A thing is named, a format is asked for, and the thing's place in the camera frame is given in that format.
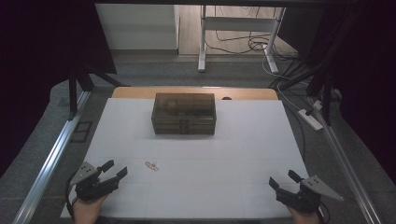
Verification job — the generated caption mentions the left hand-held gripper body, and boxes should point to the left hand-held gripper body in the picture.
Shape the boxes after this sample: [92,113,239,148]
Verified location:
[68,161,120,202]

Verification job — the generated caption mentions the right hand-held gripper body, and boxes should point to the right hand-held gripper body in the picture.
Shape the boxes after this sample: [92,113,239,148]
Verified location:
[275,175,345,215]

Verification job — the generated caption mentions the white desk frame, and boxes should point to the white desk frame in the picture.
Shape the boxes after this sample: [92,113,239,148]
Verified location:
[197,5,287,75]

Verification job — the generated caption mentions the white power strip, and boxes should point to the white power strip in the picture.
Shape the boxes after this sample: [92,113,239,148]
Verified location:
[298,108,324,132]

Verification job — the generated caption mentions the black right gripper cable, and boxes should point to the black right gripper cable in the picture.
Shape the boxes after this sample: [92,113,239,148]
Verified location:
[317,201,332,224]

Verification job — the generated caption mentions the black floor cables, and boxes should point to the black floor cables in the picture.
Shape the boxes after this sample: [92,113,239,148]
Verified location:
[205,29,298,63]

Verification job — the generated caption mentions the person's left hand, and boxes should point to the person's left hand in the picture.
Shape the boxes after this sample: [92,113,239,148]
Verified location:
[72,194,110,224]

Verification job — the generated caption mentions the white table mat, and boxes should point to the white table mat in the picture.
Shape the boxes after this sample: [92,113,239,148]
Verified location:
[60,97,309,219]

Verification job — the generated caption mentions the white cabinet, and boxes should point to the white cabinet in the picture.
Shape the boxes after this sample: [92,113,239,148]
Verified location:
[94,3,180,51]

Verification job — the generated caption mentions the smoky transparent plastic drawer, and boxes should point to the smoky transparent plastic drawer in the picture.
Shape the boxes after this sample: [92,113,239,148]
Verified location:
[153,125,216,135]
[152,117,217,127]

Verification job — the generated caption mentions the black metal stand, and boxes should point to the black metal stand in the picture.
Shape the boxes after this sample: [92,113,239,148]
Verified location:
[67,63,127,121]
[270,6,367,127]

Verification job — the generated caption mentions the light grey cable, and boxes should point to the light grey cable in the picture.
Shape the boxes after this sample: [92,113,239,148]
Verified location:
[262,55,307,110]

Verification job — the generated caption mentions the dark curtain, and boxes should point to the dark curtain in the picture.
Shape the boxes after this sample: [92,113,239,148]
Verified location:
[0,0,118,179]
[311,0,396,185]

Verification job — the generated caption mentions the person's right hand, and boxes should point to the person's right hand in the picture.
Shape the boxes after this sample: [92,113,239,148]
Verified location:
[286,205,321,224]

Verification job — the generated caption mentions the aluminium frame rail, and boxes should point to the aluminium frame rail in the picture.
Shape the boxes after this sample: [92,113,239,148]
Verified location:
[12,91,92,224]
[307,96,375,224]

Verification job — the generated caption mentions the smoky transparent jewellery drawer box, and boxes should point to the smoky transparent jewellery drawer box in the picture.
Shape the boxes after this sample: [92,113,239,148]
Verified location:
[150,92,218,135]

